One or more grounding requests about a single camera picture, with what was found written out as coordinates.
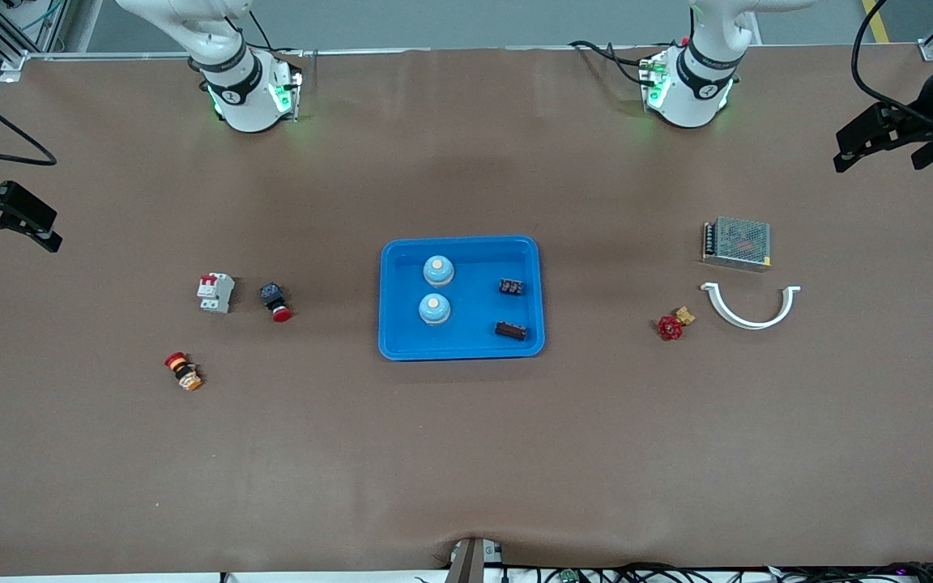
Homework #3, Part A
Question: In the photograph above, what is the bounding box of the metal mesh power supply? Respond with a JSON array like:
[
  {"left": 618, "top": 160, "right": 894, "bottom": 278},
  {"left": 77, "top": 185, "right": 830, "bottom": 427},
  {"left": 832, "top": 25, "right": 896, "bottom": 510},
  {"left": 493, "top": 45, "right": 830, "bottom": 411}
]
[{"left": 701, "top": 215, "right": 773, "bottom": 273}]

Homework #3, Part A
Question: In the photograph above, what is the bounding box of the black base cable bundle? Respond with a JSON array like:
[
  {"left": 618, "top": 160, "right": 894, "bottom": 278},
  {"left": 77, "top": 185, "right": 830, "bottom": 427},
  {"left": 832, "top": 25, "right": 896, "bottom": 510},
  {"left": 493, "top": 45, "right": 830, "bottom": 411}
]
[{"left": 570, "top": 39, "right": 662, "bottom": 86}]

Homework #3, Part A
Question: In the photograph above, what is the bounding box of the red yellow emergency stop button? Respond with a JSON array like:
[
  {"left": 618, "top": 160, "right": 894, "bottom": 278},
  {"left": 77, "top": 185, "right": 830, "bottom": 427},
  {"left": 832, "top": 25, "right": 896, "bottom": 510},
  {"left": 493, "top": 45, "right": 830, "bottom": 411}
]
[{"left": 164, "top": 351, "right": 204, "bottom": 393}]

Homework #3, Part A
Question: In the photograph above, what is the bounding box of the brass valve red handle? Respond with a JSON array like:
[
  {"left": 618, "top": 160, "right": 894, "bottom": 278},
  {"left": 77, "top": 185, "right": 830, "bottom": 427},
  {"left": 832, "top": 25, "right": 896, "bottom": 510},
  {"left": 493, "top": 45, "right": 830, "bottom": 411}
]
[{"left": 658, "top": 305, "right": 697, "bottom": 342}]

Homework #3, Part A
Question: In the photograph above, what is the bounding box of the black floor cable bundle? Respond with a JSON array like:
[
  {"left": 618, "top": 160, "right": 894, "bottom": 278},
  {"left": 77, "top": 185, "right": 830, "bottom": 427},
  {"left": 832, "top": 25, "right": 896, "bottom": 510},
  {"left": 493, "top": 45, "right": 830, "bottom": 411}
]
[{"left": 499, "top": 561, "right": 933, "bottom": 583}]

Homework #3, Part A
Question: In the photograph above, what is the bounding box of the metal table clamp bracket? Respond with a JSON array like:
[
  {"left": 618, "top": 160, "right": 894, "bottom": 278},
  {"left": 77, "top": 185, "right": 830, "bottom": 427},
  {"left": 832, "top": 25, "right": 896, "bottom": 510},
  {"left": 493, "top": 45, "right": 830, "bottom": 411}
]
[{"left": 444, "top": 536, "right": 506, "bottom": 583}]

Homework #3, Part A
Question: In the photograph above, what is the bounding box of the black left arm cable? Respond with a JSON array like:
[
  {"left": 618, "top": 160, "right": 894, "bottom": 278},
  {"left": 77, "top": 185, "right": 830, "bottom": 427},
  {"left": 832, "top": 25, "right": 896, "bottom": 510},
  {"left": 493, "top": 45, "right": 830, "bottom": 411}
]
[{"left": 850, "top": 0, "right": 933, "bottom": 130}]

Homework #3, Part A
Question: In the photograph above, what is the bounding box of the red mushroom push button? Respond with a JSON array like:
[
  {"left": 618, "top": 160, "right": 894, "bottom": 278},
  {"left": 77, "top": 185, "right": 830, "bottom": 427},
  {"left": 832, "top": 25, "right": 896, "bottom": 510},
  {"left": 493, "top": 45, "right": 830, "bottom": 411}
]
[{"left": 260, "top": 282, "right": 294, "bottom": 324}]

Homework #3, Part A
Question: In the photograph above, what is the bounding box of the blue plastic tray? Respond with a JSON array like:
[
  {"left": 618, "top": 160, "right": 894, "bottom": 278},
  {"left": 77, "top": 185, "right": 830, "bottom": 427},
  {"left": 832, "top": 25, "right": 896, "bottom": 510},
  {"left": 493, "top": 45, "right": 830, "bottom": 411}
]
[{"left": 377, "top": 235, "right": 547, "bottom": 362}]

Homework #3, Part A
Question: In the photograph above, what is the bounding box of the white half-ring pipe clamp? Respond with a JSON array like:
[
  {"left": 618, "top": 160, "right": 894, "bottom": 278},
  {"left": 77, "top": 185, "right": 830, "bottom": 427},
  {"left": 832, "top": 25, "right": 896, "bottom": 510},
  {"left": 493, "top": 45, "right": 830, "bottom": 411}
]
[{"left": 700, "top": 281, "right": 802, "bottom": 331}]

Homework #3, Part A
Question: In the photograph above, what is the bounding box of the white circuit breaker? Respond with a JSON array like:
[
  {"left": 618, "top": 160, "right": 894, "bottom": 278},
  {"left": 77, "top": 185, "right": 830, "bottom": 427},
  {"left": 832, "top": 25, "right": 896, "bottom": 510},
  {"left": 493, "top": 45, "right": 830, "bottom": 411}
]
[{"left": 196, "top": 272, "right": 236, "bottom": 315}]

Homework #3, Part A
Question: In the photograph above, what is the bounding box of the light blue call bell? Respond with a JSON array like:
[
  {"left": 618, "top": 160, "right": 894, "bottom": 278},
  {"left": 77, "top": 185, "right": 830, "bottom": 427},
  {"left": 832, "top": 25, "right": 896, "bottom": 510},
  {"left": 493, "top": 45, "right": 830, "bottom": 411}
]
[
  {"left": 423, "top": 254, "right": 456, "bottom": 288},
  {"left": 418, "top": 292, "right": 452, "bottom": 326}
]

